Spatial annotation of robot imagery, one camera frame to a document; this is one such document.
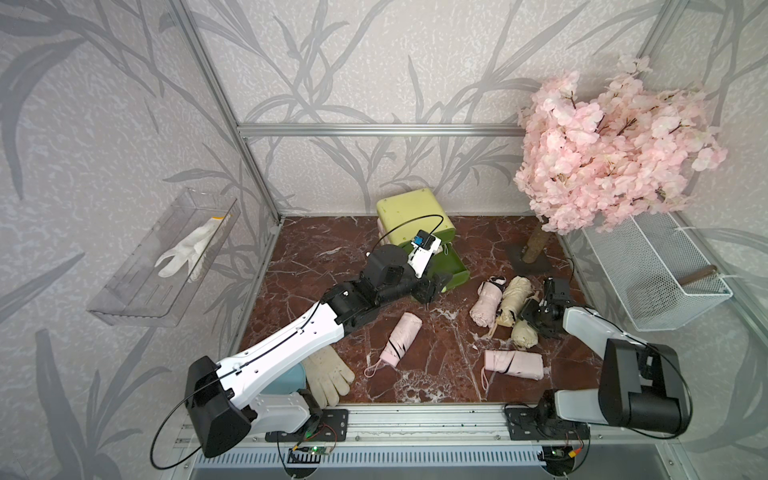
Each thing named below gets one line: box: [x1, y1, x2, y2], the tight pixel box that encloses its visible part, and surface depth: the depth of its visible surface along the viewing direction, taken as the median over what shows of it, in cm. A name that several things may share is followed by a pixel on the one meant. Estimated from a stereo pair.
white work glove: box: [302, 345, 355, 409], surface depth 82 cm
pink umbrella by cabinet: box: [469, 275, 507, 329], surface depth 93 cm
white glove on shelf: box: [155, 214, 232, 283], surface depth 68 cm
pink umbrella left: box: [364, 312, 423, 378], surface depth 86 cm
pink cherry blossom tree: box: [516, 55, 727, 264], surface depth 65 cm
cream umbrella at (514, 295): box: [496, 276, 532, 328], surface depth 94 cm
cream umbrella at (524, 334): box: [511, 318, 539, 349], surface depth 86 cm
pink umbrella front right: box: [484, 350, 550, 381], surface depth 82 cm
